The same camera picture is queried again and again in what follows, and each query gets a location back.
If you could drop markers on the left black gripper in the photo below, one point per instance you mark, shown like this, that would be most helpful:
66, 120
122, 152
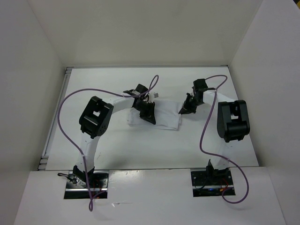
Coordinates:
149, 116

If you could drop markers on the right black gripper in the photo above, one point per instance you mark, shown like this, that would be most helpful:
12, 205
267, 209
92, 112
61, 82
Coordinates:
186, 109

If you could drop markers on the white skirt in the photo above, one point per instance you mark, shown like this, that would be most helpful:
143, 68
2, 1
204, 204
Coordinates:
166, 115

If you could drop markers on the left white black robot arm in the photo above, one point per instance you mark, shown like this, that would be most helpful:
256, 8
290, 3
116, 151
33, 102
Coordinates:
94, 122

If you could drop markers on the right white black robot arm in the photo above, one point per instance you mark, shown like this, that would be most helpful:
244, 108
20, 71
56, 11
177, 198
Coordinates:
232, 124

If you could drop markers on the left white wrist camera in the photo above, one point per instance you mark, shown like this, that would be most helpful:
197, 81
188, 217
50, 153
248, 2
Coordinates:
151, 96

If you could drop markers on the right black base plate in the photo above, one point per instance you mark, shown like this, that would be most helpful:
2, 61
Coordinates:
205, 184

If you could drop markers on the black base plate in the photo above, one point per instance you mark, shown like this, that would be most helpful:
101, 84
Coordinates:
78, 190
205, 184

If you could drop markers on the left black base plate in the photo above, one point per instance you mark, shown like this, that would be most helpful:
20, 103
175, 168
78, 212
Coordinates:
78, 190

